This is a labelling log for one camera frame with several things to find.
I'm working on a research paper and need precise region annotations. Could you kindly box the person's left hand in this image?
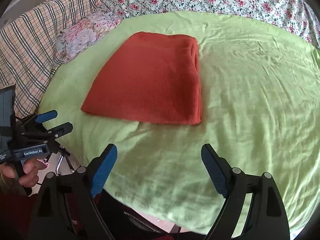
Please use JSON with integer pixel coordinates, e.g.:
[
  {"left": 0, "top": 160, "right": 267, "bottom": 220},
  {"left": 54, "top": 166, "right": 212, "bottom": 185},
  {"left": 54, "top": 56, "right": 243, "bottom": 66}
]
[{"left": 1, "top": 158, "right": 47, "bottom": 188}]

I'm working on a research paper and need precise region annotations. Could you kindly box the orange knit sweater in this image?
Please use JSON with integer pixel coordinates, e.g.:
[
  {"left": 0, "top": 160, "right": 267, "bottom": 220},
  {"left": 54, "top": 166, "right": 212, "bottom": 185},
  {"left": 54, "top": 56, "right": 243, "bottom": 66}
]
[{"left": 81, "top": 31, "right": 202, "bottom": 125}]

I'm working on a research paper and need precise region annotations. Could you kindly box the pastel floral pillow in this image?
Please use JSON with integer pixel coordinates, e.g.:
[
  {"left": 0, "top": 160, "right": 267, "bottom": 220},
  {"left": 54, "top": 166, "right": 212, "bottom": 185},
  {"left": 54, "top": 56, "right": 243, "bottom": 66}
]
[{"left": 55, "top": 9, "right": 122, "bottom": 63}]

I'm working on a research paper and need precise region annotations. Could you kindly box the light green bed sheet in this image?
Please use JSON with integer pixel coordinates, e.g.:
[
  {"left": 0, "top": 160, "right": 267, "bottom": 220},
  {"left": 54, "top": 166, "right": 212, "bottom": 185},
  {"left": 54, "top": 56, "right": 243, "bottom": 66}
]
[{"left": 39, "top": 11, "right": 319, "bottom": 237}]

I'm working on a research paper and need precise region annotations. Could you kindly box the plaid checked blanket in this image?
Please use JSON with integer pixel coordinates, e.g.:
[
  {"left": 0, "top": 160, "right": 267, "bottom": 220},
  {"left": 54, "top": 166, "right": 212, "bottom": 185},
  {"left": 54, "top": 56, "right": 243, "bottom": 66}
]
[{"left": 1, "top": 0, "right": 101, "bottom": 118}]

